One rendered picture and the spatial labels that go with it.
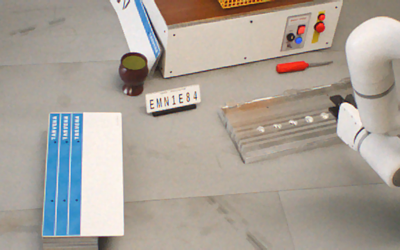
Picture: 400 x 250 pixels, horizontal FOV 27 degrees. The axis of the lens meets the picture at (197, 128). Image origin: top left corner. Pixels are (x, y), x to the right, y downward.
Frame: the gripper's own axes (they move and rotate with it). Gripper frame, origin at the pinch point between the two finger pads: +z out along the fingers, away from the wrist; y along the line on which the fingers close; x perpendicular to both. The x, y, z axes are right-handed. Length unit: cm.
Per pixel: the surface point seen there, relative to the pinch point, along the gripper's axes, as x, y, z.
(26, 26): -65, 2, 76
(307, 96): 3.4, 10.7, 21.8
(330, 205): -5.8, 22.6, -11.3
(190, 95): -28.6, 8.9, 31.3
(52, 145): -71, 7, 18
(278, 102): -5.5, 10.7, 21.9
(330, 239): -10.6, 24.9, -21.1
